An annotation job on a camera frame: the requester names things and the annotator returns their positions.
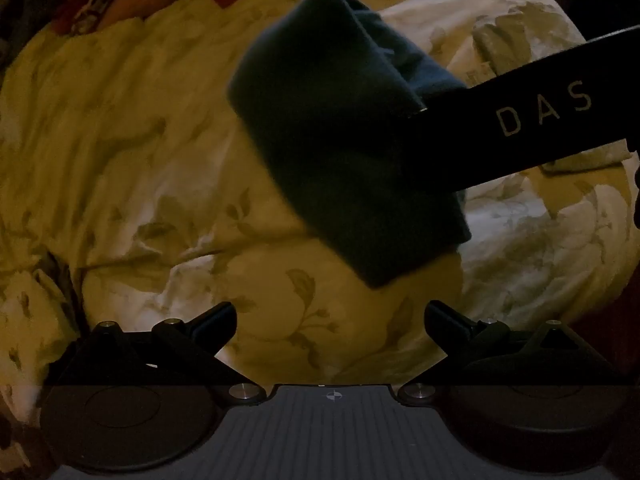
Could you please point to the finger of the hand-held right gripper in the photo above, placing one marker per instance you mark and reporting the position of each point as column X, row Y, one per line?
column 419, row 108

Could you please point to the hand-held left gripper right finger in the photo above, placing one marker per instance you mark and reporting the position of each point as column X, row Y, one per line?
column 442, row 324

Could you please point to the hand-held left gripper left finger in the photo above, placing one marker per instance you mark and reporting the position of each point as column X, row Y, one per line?
column 220, row 324

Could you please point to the teal knitted sweater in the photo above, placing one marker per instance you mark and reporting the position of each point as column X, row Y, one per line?
column 325, row 135

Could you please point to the cream floral bed cover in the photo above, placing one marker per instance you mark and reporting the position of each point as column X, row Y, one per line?
column 150, row 160

